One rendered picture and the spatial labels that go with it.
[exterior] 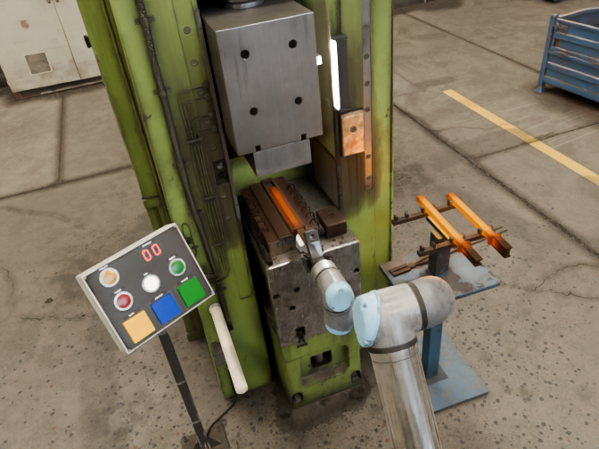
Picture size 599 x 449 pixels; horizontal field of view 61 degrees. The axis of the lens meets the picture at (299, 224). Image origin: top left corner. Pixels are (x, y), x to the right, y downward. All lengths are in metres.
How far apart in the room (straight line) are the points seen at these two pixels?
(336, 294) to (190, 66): 0.85
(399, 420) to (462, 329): 1.74
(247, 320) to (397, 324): 1.26
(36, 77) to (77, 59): 0.54
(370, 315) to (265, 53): 0.85
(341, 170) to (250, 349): 0.96
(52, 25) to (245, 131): 5.40
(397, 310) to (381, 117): 1.03
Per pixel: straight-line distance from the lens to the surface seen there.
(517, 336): 2.97
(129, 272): 1.69
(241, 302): 2.26
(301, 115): 1.71
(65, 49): 6.98
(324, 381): 2.52
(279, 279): 1.96
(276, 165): 1.76
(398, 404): 1.22
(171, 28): 1.68
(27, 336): 3.48
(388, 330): 1.17
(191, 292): 1.75
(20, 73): 7.12
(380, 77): 1.97
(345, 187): 2.09
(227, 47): 1.57
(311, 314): 2.15
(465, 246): 1.93
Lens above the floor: 2.16
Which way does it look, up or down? 36 degrees down
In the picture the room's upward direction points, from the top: 7 degrees counter-clockwise
